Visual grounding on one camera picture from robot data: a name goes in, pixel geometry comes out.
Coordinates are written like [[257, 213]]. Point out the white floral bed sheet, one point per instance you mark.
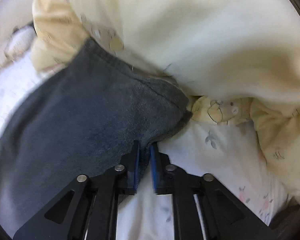
[[230, 153]]

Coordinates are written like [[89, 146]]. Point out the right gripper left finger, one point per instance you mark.
[[87, 207]]

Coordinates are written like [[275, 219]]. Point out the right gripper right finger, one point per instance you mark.
[[203, 208]]

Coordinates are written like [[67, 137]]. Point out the cream bear print duvet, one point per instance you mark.
[[240, 57]]

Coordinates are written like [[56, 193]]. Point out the white knitted pillow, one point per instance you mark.
[[20, 42]]

